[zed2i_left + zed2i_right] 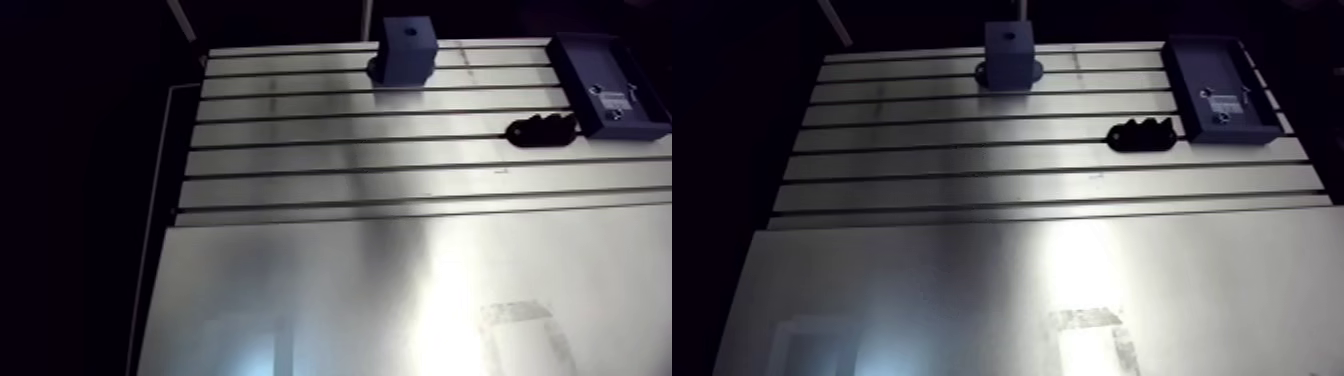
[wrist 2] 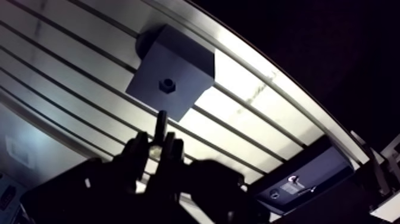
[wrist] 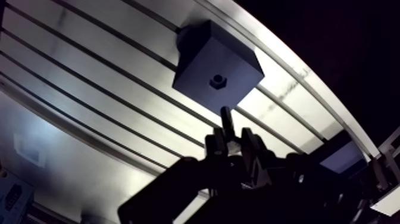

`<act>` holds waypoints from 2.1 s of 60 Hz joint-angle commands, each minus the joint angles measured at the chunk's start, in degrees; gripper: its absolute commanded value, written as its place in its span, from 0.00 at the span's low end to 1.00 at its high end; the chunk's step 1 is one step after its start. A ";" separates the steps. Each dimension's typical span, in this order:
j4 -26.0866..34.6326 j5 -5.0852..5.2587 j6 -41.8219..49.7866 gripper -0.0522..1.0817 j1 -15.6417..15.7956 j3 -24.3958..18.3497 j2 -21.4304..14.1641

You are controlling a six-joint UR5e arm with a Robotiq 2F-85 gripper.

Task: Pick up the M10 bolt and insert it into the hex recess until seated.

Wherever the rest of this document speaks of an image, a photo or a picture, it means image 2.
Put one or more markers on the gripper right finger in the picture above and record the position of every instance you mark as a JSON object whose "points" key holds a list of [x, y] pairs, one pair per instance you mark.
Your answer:
{"points": [[203, 184]]}

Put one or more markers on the steel bolt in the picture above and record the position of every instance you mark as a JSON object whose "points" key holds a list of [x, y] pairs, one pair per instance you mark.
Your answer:
{"points": [[160, 129]]}

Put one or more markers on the dark blue-grey block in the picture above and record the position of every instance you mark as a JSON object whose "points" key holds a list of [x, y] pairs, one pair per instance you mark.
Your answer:
{"points": [[173, 72]]}

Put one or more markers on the black tray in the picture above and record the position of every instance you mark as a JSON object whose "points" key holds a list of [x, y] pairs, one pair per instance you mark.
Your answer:
{"points": [[304, 178]]}

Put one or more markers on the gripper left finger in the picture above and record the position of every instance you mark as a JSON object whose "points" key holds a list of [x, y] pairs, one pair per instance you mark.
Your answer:
{"points": [[125, 175]]}

